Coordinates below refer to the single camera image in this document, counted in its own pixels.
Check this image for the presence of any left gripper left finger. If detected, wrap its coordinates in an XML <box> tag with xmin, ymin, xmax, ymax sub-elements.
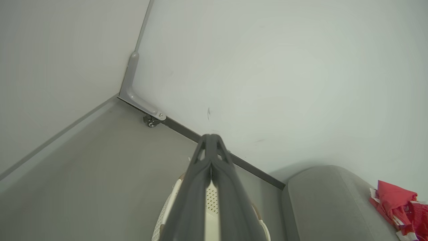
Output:
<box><xmin>160</xmin><ymin>135</ymin><xmax>212</xmax><ymax>241</ymax></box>

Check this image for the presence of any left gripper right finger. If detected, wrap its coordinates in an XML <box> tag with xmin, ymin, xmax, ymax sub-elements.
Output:
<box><xmin>211</xmin><ymin>134</ymin><xmax>268</xmax><ymax>241</ymax></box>

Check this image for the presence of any red garment with white tag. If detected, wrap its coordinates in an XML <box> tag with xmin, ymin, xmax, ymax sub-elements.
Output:
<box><xmin>369</xmin><ymin>180</ymin><xmax>418</xmax><ymax>229</ymax></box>

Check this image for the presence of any red garment with white stripe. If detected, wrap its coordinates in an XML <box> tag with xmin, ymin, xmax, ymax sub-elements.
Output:
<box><xmin>393</xmin><ymin>201</ymin><xmax>428</xmax><ymax>241</ymax></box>

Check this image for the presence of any grey fabric sofa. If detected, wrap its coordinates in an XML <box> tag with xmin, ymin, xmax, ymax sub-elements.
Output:
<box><xmin>281</xmin><ymin>165</ymin><xmax>428</xmax><ymax>241</ymax></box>

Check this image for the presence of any white perforated laundry basket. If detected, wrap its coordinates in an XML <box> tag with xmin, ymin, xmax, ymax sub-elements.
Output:
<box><xmin>152</xmin><ymin>173</ymin><xmax>272</xmax><ymax>241</ymax></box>

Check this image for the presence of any black baseboard strip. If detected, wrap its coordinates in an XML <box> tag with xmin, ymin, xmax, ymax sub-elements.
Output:
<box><xmin>117</xmin><ymin>96</ymin><xmax>287</xmax><ymax>190</ymax></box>

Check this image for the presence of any small black caster wheel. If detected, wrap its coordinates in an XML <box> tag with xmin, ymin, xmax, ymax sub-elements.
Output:
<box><xmin>143</xmin><ymin>115</ymin><xmax>162</xmax><ymax>128</ymax></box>

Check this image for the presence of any grey floor edge strip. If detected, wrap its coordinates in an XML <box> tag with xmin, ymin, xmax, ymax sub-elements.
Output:
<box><xmin>0</xmin><ymin>95</ymin><xmax>119</xmax><ymax>182</ymax></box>

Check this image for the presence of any grey vertical corner strip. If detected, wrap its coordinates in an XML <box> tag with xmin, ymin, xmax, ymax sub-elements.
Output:
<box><xmin>135</xmin><ymin>0</ymin><xmax>155</xmax><ymax>53</ymax></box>

